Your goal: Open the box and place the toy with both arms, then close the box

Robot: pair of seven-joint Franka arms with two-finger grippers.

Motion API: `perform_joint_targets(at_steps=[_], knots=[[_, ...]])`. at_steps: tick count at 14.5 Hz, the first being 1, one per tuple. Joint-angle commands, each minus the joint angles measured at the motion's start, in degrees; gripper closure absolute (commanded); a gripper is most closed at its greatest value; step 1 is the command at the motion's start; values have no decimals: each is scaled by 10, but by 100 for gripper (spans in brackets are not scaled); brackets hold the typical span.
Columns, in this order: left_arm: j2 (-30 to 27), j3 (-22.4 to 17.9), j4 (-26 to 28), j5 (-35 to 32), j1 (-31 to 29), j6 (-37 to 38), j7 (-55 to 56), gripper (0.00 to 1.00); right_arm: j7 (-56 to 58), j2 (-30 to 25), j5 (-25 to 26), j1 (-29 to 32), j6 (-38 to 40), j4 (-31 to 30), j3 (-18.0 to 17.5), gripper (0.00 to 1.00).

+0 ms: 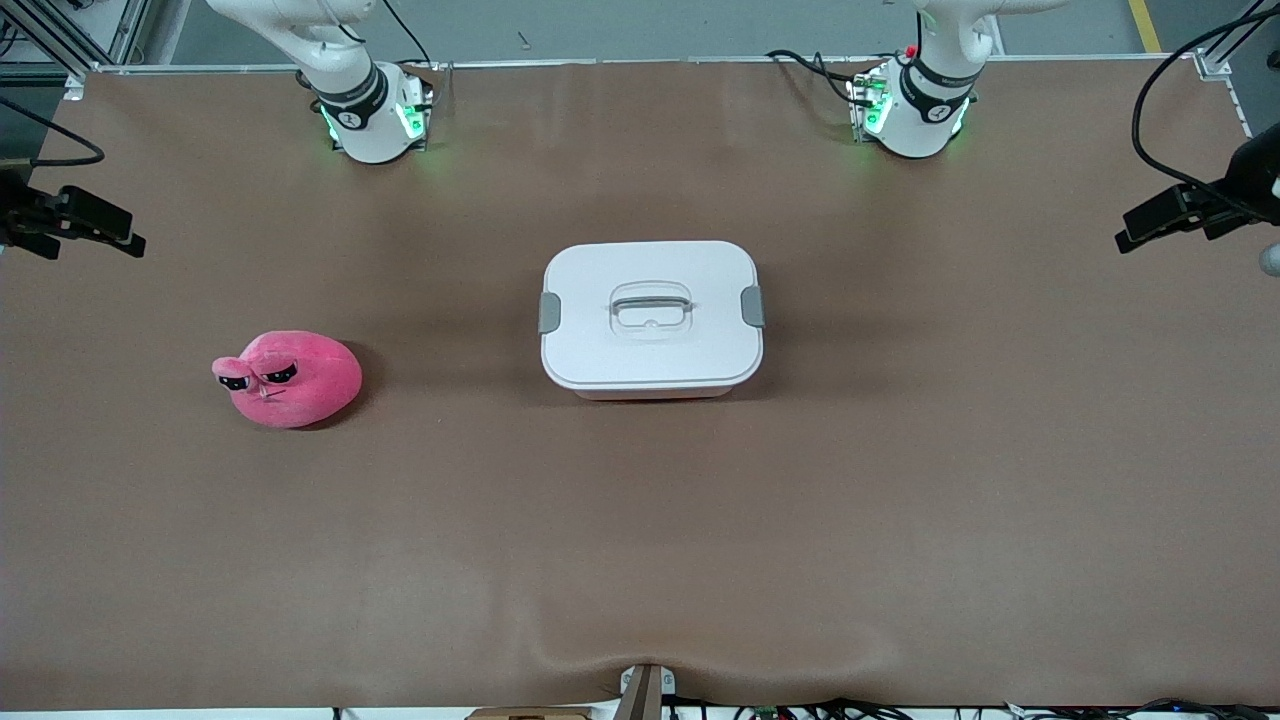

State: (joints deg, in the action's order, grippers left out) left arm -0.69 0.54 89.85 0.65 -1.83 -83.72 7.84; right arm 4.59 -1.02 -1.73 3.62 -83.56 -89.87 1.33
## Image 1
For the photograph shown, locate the pink plush toy with eyes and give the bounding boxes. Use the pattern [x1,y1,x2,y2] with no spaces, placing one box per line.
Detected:
[211,330,363,430]

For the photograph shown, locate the white lid with grey clips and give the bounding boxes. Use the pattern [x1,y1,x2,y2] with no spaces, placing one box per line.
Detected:
[538,240,766,393]

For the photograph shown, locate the pink translucent plastic box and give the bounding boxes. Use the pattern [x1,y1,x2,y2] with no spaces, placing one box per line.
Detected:
[575,385,736,402]

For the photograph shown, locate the brown table cover sheet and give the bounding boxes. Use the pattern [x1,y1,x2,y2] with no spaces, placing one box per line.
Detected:
[0,55,1280,711]

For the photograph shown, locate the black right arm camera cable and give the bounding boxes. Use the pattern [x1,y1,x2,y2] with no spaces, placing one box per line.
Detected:
[0,95,107,169]

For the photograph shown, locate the aluminium frame corner post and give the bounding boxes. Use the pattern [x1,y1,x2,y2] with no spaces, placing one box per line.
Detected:
[1195,0,1280,83]

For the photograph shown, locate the aluminium frame with diagonal struts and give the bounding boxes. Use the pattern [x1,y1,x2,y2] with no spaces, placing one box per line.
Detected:
[0,0,151,73]

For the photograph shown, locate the black right arm base cable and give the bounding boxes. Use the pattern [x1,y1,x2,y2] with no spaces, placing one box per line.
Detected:
[380,0,433,67]

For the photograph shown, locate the black left arm base cables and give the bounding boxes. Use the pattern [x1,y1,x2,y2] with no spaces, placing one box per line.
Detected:
[765,48,871,111]

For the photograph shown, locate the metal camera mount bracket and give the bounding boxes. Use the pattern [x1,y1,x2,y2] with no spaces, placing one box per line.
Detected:
[618,663,676,720]

